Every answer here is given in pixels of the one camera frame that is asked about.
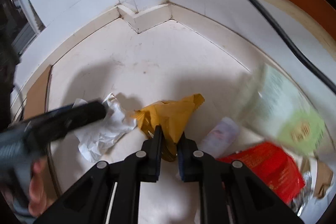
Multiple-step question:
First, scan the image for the small white plastic bottle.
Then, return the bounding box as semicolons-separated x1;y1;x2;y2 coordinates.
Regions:
198;117;240;159

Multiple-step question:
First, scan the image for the white paper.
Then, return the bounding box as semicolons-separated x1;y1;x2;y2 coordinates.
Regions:
74;93;137;163

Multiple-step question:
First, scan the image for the yellow bag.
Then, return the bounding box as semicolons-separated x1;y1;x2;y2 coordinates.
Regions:
132;93;205;162

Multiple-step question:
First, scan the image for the red snack bag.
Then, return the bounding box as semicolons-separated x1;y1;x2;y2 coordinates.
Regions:
218;141;305;204

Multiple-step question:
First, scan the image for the aluminium foil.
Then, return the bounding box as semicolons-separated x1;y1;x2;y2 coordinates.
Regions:
289;171;317;217

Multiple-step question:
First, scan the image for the person's left hand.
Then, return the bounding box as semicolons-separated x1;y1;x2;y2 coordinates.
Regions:
29;157;54;217

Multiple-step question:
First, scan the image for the black cable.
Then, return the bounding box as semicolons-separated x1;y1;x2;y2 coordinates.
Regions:
178;0;336;94

